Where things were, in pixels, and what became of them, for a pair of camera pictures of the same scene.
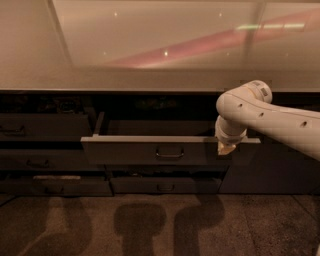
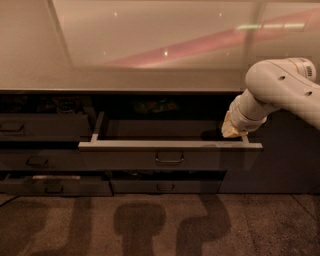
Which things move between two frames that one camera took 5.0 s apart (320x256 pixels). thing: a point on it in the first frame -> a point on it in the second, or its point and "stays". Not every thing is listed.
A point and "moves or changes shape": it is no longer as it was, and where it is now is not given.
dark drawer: [44, 126] stays
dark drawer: [54, 186] stays
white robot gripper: [230, 137] -> [240, 119]
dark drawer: [155, 142] moves or changes shape
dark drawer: [165, 185] stays
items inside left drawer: [31, 103] stays
